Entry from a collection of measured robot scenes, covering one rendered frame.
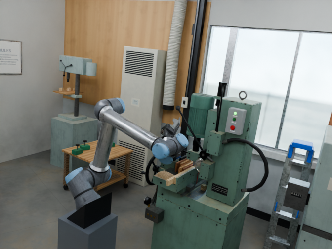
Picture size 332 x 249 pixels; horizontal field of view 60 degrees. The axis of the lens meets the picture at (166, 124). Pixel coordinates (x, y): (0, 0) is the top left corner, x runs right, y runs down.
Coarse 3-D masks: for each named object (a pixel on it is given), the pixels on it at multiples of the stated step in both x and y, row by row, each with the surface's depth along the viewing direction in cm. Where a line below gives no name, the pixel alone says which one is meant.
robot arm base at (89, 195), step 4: (92, 188) 210; (84, 192) 203; (88, 192) 205; (92, 192) 206; (76, 196) 203; (80, 196) 202; (84, 196) 202; (88, 196) 202; (92, 196) 203; (96, 196) 205; (76, 200) 204; (80, 200) 201; (84, 200) 201; (88, 200) 200; (92, 200) 201; (76, 204) 203; (80, 204) 200; (84, 204) 199; (76, 208) 203
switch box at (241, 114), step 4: (232, 108) 182; (236, 108) 184; (228, 112) 184; (232, 112) 182; (240, 112) 179; (244, 112) 179; (228, 116) 184; (232, 116) 182; (240, 116) 179; (244, 116) 181; (228, 120) 184; (232, 120) 183; (236, 120) 181; (240, 120) 180; (244, 120) 183; (228, 124) 185; (232, 124) 183; (236, 124) 182; (240, 124) 180; (228, 128) 185; (236, 128) 182; (240, 128) 181; (232, 132) 184; (236, 132) 182; (240, 132) 182
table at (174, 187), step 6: (162, 168) 231; (168, 168) 225; (174, 174) 215; (156, 180) 208; (162, 180) 205; (186, 180) 209; (192, 180) 218; (162, 186) 206; (168, 186) 202; (174, 186) 200; (180, 186) 203
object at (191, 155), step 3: (189, 150) 221; (192, 150) 222; (189, 153) 220; (192, 153) 219; (195, 153) 217; (198, 153) 216; (189, 156) 221; (192, 156) 219; (195, 156) 218; (198, 156) 216; (189, 159) 221; (192, 159) 219; (195, 159) 218
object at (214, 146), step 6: (210, 132) 190; (216, 132) 190; (222, 132) 192; (210, 138) 191; (216, 138) 188; (222, 138) 189; (210, 144) 191; (216, 144) 189; (222, 144) 192; (210, 150) 192; (216, 150) 190; (222, 150) 195
